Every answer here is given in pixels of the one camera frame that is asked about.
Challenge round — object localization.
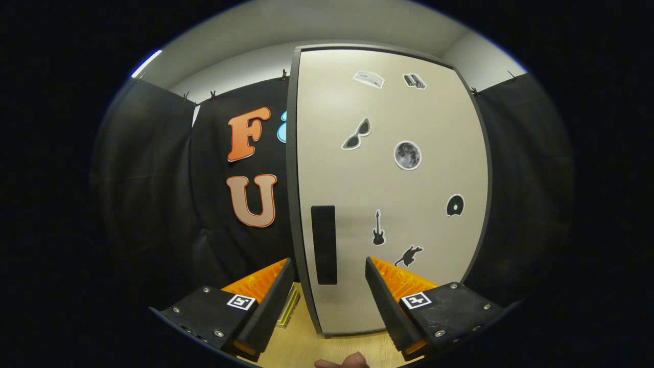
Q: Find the dark grey shoe cabinet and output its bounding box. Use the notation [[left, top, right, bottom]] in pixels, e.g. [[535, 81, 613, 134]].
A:
[[285, 43, 494, 339]]

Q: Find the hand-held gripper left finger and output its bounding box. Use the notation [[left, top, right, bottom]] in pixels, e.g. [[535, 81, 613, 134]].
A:
[[149, 257, 296, 362]]

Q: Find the row of black cloth clips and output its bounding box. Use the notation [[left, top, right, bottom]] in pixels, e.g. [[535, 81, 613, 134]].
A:
[[181, 69, 517, 103]]

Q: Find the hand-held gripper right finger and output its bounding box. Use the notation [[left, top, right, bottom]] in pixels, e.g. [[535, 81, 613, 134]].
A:
[[364, 256, 504, 361]]

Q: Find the yellow-edged book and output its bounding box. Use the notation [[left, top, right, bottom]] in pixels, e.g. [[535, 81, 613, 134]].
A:
[[277, 284, 301, 329]]

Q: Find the black backdrop cloth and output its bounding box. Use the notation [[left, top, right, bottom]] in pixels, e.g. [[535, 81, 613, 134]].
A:
[[92, 72, 575, 307]]

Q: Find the narrow ceiling light panel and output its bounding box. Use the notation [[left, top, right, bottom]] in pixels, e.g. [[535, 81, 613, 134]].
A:
[[131, 49, 163, 79]]

